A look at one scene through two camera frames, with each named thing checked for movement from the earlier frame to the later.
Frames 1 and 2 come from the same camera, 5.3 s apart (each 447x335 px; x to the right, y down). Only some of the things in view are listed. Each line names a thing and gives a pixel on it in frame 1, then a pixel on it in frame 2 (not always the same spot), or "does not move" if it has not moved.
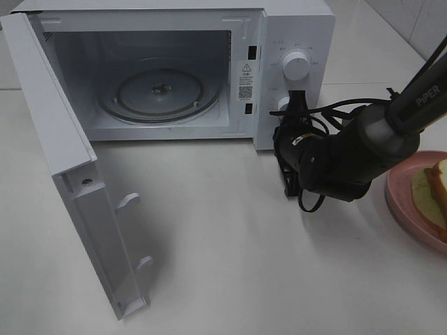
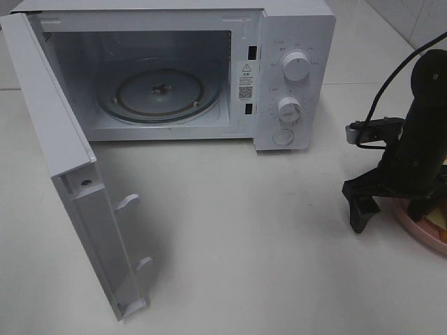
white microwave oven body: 211,74 does not move
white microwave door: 96,220 does not move
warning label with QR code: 246,84 does not move
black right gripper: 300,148 -> 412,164
